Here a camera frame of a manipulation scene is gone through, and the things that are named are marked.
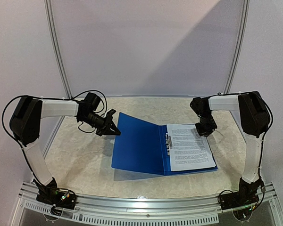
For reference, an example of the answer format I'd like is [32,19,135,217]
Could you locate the printed paper sheet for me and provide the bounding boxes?
[166,124,216,172]

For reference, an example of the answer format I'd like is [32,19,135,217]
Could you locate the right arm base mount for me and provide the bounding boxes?
[217,177,266,222]

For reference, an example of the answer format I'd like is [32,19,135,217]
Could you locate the metal folder clip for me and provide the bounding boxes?
[165,133,173,156]

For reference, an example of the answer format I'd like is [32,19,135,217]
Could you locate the aluminium front rail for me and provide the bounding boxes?
[11,182,283,226]

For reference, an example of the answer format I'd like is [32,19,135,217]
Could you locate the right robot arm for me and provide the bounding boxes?
[190,91,273,185]

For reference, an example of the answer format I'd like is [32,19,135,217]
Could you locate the blue plastic folder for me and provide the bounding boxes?
[111,113,218,176]

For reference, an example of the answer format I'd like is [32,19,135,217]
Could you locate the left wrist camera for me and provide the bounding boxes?
[106,109,116,116]

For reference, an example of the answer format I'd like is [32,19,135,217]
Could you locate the right aluminium frame post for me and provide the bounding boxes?
[224,0,250,94]

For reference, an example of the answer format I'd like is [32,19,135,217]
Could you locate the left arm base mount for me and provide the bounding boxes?
[33,178,77,210]

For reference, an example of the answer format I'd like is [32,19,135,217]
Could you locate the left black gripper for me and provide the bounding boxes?
[79,111,121,136]

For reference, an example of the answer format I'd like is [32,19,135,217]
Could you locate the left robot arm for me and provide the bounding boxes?
[5,90,121,204]

